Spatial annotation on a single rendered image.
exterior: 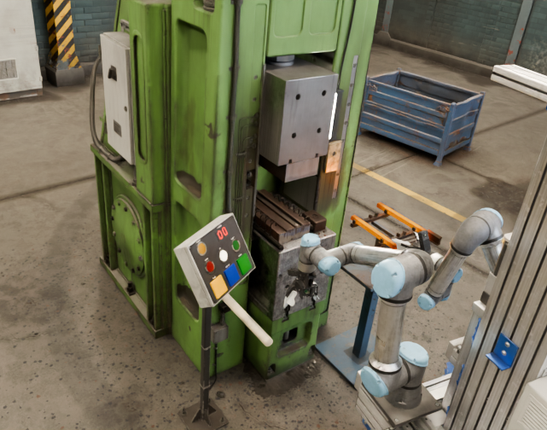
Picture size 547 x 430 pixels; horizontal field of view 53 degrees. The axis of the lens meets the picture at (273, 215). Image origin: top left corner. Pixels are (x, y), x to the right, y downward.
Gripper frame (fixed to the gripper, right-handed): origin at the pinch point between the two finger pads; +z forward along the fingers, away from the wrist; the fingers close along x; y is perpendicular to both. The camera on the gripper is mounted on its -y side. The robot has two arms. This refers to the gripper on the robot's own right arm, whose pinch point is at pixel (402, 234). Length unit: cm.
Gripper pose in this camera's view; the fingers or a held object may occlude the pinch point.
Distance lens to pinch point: 275.9
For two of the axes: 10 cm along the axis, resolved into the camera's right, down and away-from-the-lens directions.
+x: 8.3, -2.2, 5.2
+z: -5.6, -4.6, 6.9
